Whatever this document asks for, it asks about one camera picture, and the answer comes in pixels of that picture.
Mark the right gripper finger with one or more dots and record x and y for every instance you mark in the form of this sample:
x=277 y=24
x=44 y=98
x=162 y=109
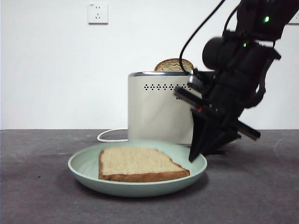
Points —
x=216 y=142
x=198 y=135

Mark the light toast bread slice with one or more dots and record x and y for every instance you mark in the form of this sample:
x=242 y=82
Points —
x=135 y=163

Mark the pale green round plate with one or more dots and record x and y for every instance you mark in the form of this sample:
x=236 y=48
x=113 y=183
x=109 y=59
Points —
x=84 y=170

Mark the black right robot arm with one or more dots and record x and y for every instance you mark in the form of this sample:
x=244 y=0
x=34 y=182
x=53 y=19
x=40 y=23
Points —
x=252 y=58

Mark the cream two-slot toaster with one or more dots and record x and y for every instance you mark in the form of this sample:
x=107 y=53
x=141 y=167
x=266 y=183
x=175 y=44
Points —
x=151 y=112

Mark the dark rounded bread slice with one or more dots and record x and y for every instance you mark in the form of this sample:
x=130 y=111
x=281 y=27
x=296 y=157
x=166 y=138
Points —
x=169 y=66

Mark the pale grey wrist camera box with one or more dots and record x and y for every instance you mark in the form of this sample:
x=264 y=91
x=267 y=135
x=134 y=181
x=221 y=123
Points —
x=194 y=80

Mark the white wall socket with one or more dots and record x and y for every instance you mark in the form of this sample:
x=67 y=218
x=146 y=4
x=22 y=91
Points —
x=295 y=21
x=98 y=13

